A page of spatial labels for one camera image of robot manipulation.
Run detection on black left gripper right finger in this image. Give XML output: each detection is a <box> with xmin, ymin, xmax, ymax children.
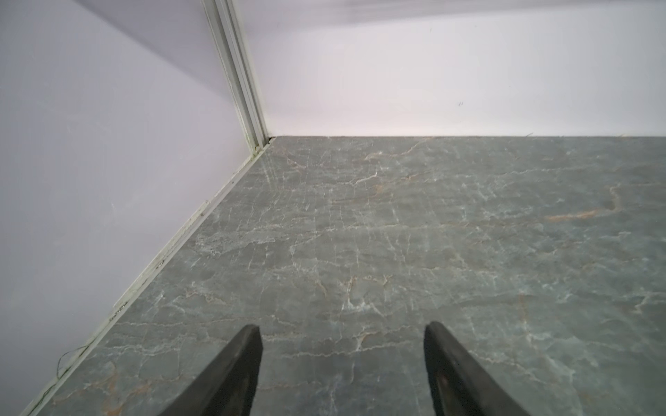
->
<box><xmin>423</xmin><ymin>321</ymin><xmax>528</xmax><ymax>416</ymax></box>

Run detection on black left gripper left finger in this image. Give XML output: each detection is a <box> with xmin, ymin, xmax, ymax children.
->
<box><xmin>161</xmin><ymin>324</ymin><xmax>263</xmax><ymax>416</ymax></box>

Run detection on left aluminium frame post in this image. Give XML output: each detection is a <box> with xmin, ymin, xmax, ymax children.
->
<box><xmin>202</xmin><ymin>0</ymin><xmax>271</xmax><ymax>156</ymax></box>

